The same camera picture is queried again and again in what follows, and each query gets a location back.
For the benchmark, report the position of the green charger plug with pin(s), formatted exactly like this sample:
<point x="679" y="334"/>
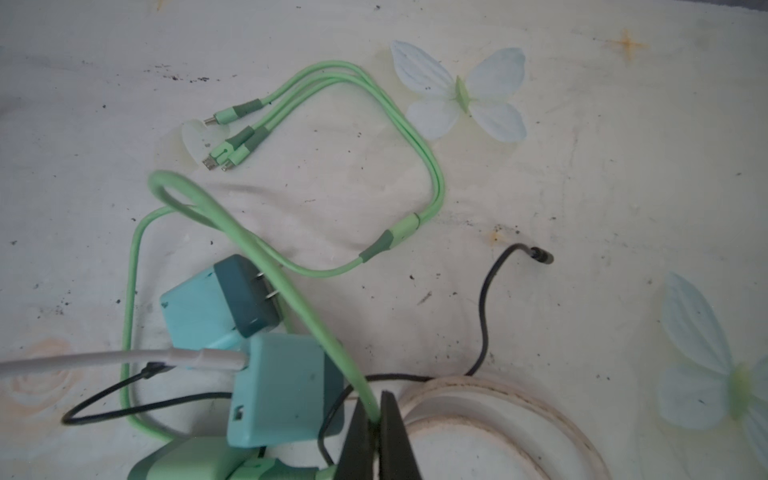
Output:
<point x="211" y="458"/>

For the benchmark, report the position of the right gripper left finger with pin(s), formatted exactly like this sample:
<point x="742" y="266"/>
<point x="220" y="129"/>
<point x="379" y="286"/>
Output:
<point x="357" y="457"/>

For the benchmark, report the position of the white paper butterfly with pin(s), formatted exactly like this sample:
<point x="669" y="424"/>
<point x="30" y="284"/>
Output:
<point x="482" y="95"/>
<point x="710" y="386"/>

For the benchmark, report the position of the white paper butterfly near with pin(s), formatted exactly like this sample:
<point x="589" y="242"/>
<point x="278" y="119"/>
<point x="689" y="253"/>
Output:
<point x="710" y="386"/>

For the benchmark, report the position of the white paper butterfly far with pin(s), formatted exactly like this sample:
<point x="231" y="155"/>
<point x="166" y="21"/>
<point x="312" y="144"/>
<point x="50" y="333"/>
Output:
<point x="482" y="95"/>

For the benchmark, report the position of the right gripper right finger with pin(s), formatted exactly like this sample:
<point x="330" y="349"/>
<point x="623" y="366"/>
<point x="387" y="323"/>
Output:
<point x="396" y="457"/>

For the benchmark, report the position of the teal charger plug light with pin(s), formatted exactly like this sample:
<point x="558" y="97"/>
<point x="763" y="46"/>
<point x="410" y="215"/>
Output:
<point x="284" y="393"/>

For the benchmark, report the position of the teal charger plug dark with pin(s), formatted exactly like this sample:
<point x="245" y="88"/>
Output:
<point x="220" y="307"/>

